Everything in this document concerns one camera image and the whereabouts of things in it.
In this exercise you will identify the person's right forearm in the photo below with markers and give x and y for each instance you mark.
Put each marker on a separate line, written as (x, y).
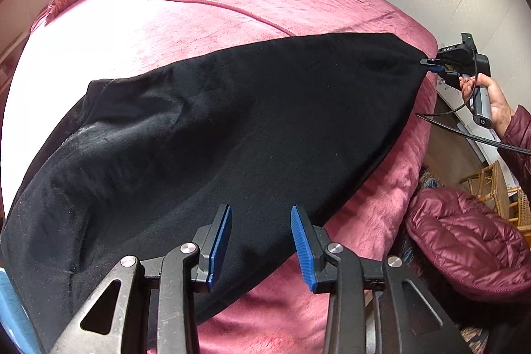
(518, 132)

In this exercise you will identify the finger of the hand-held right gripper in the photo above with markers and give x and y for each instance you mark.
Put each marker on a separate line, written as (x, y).
(428, 61)
(437, 70)

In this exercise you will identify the pink bed blanket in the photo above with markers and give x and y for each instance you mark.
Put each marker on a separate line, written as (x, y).
(207, 5)

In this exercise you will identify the wooden chair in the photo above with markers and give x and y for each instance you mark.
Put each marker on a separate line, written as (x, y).
(498, 188)

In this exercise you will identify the person's right hand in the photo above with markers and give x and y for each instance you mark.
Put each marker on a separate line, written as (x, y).
(500, 105)

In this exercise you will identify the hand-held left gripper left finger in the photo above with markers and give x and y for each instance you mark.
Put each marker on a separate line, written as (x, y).
(219, 244)

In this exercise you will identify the blue yellow grey headboard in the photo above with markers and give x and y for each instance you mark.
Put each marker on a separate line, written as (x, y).
(10, 304)

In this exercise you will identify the maroon puffer jacket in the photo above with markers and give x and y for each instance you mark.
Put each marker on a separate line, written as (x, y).
(468, 246)

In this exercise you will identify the black pants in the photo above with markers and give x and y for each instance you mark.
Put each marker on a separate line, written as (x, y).
(215, 130)

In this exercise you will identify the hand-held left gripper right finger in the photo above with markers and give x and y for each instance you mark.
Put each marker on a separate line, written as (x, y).
(301, 250)

